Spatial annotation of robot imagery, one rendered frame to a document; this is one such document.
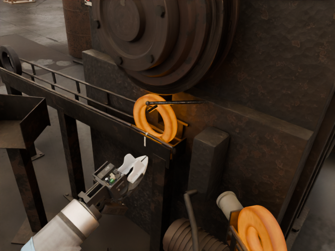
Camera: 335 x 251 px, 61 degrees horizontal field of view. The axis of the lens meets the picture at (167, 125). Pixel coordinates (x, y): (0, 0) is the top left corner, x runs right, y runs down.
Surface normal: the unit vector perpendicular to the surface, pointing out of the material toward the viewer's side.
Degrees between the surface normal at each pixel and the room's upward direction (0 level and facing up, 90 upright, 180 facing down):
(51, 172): 0
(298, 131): 0
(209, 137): 0
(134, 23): 90
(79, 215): 34
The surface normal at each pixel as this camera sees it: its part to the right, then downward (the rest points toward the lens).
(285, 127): 0.05, -0.84
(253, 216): -0.96, 0.10
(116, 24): -0.64, 0.38
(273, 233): 0.17, -0.52
